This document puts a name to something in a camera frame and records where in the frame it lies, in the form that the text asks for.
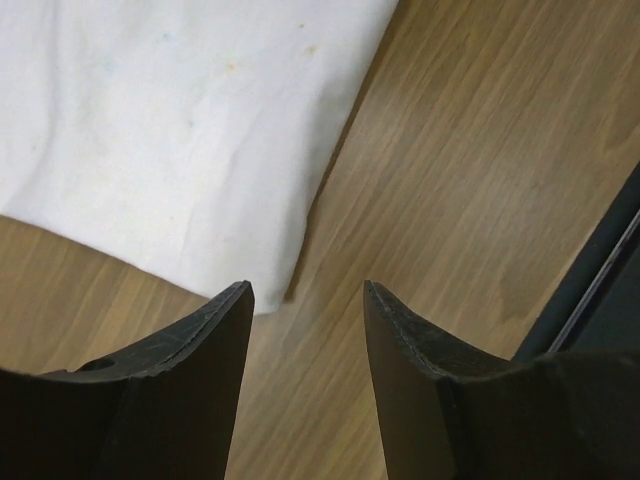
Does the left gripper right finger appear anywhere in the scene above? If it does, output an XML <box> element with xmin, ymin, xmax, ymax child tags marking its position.
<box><xmin>363</xmin><ymin>281</ymin><xmax>639</xmax><ymax>479</ymax></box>

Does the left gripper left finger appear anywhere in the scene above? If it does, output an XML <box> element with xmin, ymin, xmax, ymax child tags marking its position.
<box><xmin>1</xmin><ymin>281</ymin><xmax>254</xmax><ymax>479</ymax></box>

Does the white t shirt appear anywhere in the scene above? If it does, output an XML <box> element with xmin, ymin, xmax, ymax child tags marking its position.
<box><xmin>1</xmin><ymin>1</ymin><xmax>396</xmax><ymax>314</ymax></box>

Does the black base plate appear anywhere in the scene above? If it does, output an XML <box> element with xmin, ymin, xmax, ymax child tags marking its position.
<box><xmin>514</xmin><ymin>167</ymin><xmax>639</xmax><ymax>361</ymax></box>

